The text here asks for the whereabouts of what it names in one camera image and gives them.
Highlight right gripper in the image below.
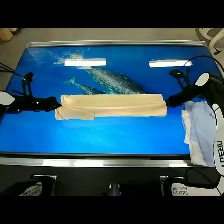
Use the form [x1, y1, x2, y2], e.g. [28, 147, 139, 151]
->
[165, 88, 192, 109]

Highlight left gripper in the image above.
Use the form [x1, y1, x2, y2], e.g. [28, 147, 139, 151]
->
[32, 95, 63, 113]

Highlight cream shirt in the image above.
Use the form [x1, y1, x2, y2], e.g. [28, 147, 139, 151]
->
[54, 93, 168, 121]

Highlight white garment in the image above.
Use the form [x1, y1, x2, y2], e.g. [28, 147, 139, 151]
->
[181, 109, 202, 166]

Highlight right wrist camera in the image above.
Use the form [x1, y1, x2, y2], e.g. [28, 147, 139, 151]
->
[168, 67, 191, 90]

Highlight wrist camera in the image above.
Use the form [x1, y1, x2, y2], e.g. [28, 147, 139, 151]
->
[21, 71, 35, 97]
[168, 67, 191, 90]

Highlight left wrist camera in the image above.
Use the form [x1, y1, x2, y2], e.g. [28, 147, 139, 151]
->
[21, 71, 35, 97]

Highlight black cable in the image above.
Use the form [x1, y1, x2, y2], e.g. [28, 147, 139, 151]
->
[0, 62, 27, 80]
[184, 54, 224, 74]
[184, 167, 222, 190]

